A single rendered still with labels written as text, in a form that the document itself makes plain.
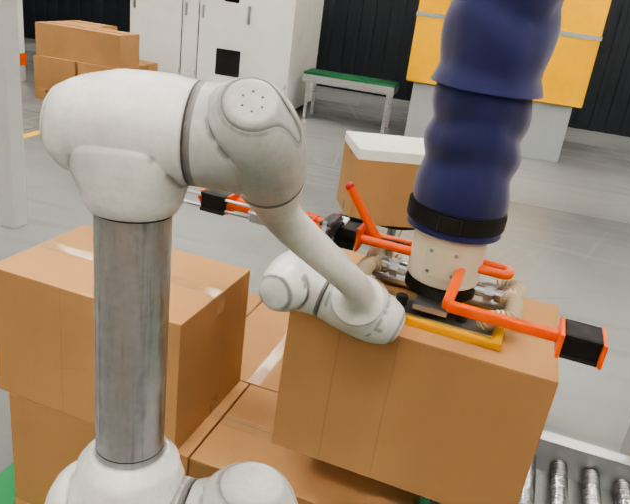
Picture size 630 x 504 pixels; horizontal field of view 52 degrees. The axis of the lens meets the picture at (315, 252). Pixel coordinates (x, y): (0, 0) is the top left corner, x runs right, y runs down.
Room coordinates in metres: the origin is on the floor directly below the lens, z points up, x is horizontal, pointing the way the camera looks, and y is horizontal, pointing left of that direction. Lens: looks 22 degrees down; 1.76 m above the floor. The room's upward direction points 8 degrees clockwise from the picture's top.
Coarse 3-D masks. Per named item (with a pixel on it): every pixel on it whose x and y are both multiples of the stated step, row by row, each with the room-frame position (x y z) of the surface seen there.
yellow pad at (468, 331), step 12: (408, 300) 1.39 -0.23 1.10; (408, 312) 1.33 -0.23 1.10; (420, 312) 1.34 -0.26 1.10; (408, 324) 1.31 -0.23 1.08; (420, 324) 1.30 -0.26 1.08; (432, 324) 1.30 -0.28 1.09; (444, 324) 1.30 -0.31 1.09; (456, 324) 1.31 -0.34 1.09; (468, 324) 1.32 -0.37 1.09; (456, 336) 1.28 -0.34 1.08; (468, 336) 1.27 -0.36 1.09; (480, 336) 1.28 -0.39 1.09; (492, 336) 1.28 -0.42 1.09; (492, 348) 1.26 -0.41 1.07
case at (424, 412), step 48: (288, 336) 1.33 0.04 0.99; (336, 336) 1.30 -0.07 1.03; (432, 336) 1.28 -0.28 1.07; (528, 336) 1.35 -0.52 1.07; (288, 384) 1.33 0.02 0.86; (336, 384) 1.29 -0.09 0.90; (384, 384) 1.26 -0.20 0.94; (432, 384) 1.23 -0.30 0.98; (480, 384) 1.21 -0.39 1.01; (528, 384) 1.18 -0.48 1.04; (288, 432) 1.32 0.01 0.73; (336, 432) 1.29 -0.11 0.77; (384, 432) 1.26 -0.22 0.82; (432, 432) 1.23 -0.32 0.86; (480, 432) 1.20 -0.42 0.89; (528, 432) 1.17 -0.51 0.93; (384, 480) 1.25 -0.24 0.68; (432, 480) 1.22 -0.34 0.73; (480, 480) 1.19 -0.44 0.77
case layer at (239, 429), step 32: (256, 320) 2.19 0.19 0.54; (256, 352) 1.97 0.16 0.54; (256, 384) 1.78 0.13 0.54; (32, 416) 1.54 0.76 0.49; (64, 416) 1.51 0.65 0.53; (224, 416) 1.59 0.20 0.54; (256, 416) 1.61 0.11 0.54; (32, 448) 1.54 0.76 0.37; (64, 448) 1.51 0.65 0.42; (192, 448) 1.43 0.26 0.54; (224, 448) 1.45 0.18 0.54; (256, 448) 1.47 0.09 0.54; (32, 480) 1.54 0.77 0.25; (288, 480) 1.36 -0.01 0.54; (320, 480) 1.38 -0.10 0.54; (352, 480) 1.39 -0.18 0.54
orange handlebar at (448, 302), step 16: (240, 208) 1.56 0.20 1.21; (368, 240) 1.46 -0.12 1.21; (384, 240) 1.46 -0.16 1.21; (400, 240) 1.49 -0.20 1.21; (464, 272) 1.35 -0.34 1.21; (480, 272) 1.39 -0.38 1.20; (496, 272) 1.38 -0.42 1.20; (512, 272) 1.38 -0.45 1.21; (448, 288) 1.24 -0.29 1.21; (448, 304) 1.17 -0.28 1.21; (464, 304) 1.17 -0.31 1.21; (480, 320) 1.15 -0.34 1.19; (496, 320) 1.14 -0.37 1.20; (512, 320) 1.13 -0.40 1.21; (544, 336) 1.11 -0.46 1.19
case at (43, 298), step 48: (48, 240) 1.79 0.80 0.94; (0, 288) 1.57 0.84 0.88; (48, 288) 1.52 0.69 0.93; (192, 288) 1.61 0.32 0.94; (240, 288) 1.72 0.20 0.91; (0, 336) 1.57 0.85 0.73; (48, 336) 1.52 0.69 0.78; (192, 336) 1.46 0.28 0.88; (240, 336) 1.75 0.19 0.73; (0, 384) 1.58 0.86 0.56; (48, 384) 1.52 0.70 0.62; (192, 384) 1.47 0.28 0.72; (192, 432) 1.49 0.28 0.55
